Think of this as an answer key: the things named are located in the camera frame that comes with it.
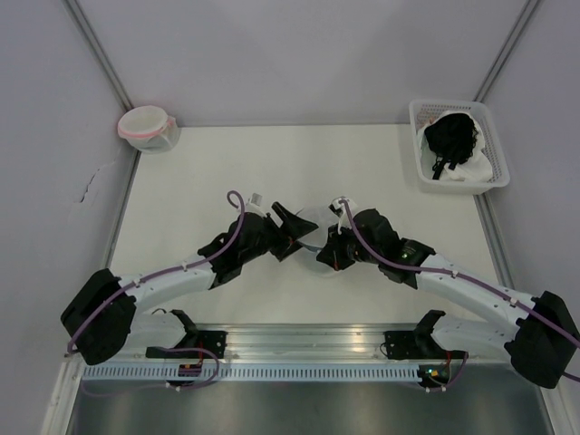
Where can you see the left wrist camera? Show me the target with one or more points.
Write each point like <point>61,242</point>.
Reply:
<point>253,205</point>

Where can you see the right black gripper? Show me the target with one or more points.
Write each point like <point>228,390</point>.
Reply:
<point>332,251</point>

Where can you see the black mounting plate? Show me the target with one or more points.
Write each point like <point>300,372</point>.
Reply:
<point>400,345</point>
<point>212,340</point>

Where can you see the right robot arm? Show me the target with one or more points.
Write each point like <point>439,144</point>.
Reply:
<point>409,262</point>

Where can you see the white cloth in basket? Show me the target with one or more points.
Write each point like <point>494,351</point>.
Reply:
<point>477,169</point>

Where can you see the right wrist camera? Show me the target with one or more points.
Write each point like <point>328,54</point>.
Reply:
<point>344,209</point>

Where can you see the white slotted cable duct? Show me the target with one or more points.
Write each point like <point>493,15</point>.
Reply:
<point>293,372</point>

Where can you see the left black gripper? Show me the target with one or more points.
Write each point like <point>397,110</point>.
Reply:
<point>294,228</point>

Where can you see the pink-trimmed mesh laundry bag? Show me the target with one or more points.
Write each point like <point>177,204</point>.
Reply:
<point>149,129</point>

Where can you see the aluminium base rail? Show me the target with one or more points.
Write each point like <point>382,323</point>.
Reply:
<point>294,340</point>

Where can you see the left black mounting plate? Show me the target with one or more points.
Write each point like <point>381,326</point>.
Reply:
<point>212,340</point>

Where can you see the black bra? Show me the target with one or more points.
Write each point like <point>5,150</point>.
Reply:
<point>452,138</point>

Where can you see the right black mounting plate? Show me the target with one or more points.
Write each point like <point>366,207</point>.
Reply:
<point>400,345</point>

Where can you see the round mesh laundry bag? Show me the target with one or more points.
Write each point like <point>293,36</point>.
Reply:
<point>313,243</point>

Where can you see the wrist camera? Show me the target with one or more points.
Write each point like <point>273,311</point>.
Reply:
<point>253,205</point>
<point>344,209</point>

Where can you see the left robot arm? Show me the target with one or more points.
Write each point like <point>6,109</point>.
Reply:
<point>113,314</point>

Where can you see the white perforated plastic basket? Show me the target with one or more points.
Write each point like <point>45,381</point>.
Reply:
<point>423,113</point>

